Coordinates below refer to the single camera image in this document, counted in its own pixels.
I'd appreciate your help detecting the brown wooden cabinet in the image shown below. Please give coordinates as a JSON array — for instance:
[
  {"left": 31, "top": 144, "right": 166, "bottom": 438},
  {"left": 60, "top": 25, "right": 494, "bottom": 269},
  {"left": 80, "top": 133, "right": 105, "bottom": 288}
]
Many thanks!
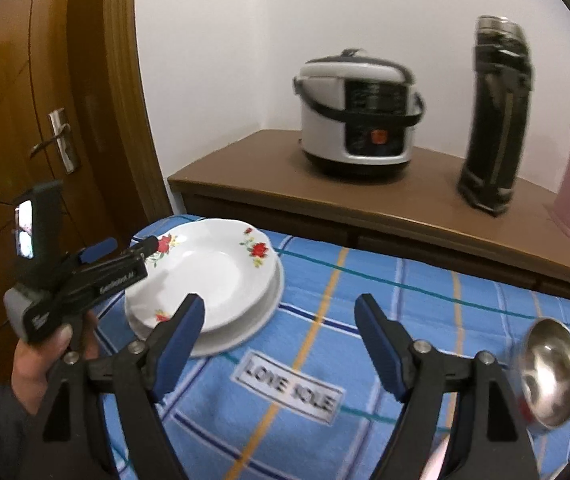
[{"left": 167, "top": 129, "right": 570, "bottom": 306}]

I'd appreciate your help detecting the person's left hand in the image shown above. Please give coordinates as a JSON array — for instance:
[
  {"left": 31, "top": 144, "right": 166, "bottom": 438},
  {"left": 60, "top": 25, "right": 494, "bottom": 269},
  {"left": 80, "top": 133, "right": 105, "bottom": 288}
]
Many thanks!
[{"left": 11, "top": 310, "right": 102, "bottom": 416}]

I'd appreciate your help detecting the blue plaid tablecloth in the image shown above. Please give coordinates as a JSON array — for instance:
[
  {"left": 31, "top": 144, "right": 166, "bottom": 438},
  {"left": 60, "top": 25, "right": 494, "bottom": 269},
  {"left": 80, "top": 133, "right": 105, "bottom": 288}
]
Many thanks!
[{"left": 92, "top": 214, "right": 570, "bottom": 480}]

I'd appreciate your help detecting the wooden door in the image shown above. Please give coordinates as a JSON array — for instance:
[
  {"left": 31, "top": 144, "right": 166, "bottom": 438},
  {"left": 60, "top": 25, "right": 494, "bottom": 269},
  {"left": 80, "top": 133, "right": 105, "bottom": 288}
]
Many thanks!
[{"left": 0, "top": 0, "right": 110, "bottom": 411}]

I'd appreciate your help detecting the plain white plate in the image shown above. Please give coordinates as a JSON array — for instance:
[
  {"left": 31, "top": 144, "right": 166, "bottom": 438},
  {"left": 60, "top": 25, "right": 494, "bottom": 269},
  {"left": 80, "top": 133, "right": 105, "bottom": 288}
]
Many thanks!
[{"left": 130, "top": 255, "right": 286, "bottom": 358}]

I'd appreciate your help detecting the large red floral plate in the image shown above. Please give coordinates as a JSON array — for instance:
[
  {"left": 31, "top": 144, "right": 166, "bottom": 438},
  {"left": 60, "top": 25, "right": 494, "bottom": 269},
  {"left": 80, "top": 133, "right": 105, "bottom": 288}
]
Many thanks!
[{"left": 124, "top": 218, "right": 279, "bottom": 335}]

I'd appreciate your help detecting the tall black thermos flask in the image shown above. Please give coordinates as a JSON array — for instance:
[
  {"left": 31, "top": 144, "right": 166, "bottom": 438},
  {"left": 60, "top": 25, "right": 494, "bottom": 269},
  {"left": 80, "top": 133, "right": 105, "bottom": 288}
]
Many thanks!
[{"left": 456, "top": 15, "right": 533, "bottom": 218}]

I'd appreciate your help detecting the wooden door frame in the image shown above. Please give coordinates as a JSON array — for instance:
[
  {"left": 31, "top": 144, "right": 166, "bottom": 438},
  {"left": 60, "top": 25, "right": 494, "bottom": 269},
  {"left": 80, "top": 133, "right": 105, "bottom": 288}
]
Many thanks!
[{"left": 67, "top": 0, "right": 173, "bottom": 231}]

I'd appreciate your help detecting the metal door handle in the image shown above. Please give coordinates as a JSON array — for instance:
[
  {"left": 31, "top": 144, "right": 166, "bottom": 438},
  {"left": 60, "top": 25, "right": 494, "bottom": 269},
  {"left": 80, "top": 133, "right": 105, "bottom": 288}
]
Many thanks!
[{"left": 30, "top": 108, "right": 82, "bottom": 173}]

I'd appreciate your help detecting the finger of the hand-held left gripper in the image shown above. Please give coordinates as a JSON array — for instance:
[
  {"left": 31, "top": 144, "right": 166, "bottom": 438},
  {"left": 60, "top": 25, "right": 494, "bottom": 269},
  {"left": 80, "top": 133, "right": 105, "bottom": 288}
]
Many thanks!
[
  {"left": 77, "top": 238, "right": 118, "bottom": 264},
  {"left": 126, "top": 235, "right": 160, "bottom": 260}
]

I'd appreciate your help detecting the stainless steel bowl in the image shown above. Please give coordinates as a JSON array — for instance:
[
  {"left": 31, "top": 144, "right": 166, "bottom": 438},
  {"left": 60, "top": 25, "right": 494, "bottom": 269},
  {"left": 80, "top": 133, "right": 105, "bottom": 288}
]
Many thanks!
[{"left": 516, "top": 317, "right": 570, "bottom": 431}]

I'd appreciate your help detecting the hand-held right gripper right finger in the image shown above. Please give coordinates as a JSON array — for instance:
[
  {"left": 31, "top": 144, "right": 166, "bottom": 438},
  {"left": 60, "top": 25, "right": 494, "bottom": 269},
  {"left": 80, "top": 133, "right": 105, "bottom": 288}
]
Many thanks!
[{"left": 355, "top": 294, "right": 540, "bottom": 480}]

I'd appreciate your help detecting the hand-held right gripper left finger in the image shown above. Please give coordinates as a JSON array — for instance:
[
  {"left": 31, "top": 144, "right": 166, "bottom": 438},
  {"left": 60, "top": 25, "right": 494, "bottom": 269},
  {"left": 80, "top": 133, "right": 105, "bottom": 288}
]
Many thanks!
[{"left": 17, "top": 294, "right": 206, "bottom": 480}]

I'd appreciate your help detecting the white black rice cooker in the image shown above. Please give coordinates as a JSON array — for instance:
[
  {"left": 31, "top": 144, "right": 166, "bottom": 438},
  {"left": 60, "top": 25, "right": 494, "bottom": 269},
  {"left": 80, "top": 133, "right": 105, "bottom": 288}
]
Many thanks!
[{"left": 292, "top": 49, "right": 426, "bottom": 177}]

